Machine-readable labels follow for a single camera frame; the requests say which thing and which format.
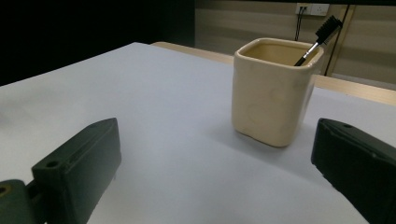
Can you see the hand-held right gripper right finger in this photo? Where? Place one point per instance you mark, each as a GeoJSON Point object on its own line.
{"type": "Point", "coordinates": [358, 161]}

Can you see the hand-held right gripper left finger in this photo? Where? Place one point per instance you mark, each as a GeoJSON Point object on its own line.
{"type": "Point", "coordinates": [77, 161]}

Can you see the cream ceramic square cup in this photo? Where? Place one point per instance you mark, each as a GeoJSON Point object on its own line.
{"type": "Point", "coordinates": [267, 102]}

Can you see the black makeup brush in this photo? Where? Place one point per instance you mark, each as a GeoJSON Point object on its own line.
{"type": "Point", "coordinates": [328, 28]}

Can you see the white table sheet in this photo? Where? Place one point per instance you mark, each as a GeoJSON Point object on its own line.
{"type": "Point", "coordinates": [155, 93]}

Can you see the white wall socket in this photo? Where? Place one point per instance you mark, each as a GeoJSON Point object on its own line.
{"type": "Point", "coordinates": [317, 9]}

